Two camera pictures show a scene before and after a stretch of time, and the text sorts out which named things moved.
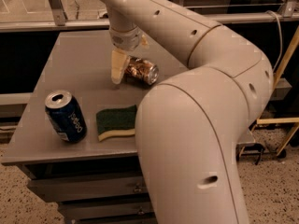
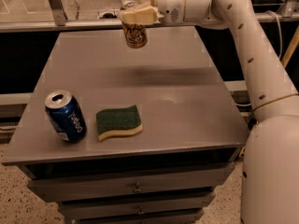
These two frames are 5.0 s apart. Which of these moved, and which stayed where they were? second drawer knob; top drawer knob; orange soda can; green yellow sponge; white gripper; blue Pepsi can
Moved: orange soda can; white gripper
Stayed: blue Pepsi can; green yellow sponge; top drawer knob; second drawer knob
